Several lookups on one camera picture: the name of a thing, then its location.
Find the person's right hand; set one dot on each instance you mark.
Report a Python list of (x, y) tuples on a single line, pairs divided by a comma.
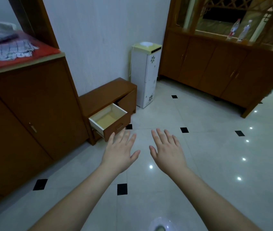
[(170, 157)]

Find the person's left hand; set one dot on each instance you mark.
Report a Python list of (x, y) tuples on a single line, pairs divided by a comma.
[(119, 156)]

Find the person's left forearm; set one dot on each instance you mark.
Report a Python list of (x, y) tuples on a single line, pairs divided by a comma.
[(78, 204)]

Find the person's right forearm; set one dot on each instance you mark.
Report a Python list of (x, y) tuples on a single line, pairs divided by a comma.
[(213, 204)]

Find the low brown wooden cabinet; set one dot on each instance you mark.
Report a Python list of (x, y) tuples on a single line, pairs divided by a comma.
[(105, 93)]

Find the white floral water dispenser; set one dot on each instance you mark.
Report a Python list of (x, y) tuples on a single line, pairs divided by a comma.
[(146, 74)]

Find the tall brown wooden cupboard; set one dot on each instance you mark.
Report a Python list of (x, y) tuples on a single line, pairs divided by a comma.
[(30, 105)]

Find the dark brown wooden furniture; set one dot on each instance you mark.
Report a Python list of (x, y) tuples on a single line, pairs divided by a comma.
[(223, 69)]

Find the clear plastic bottle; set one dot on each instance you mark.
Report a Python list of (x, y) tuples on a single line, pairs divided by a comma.
[(244, 31)]

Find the black television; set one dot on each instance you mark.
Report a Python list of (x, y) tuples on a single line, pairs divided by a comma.
[(223, 14)]

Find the white paper sheets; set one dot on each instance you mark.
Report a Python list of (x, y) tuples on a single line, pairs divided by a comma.
[(8, 51)]

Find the white rounded object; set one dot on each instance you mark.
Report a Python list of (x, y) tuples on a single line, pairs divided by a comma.
[(6, 25)]

